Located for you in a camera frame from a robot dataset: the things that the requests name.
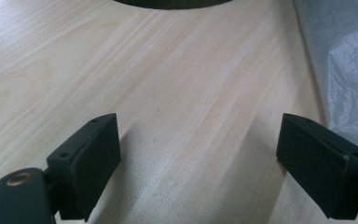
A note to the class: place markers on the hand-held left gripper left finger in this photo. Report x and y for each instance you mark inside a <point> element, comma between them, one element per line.
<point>87,168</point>

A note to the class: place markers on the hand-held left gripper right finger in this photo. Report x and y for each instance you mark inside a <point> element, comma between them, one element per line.
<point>323,168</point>

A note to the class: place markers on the grey plastic trash bag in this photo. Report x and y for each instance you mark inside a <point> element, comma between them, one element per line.
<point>348,62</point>

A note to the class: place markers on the black plastic trash bin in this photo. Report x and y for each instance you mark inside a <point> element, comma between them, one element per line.
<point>174,3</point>

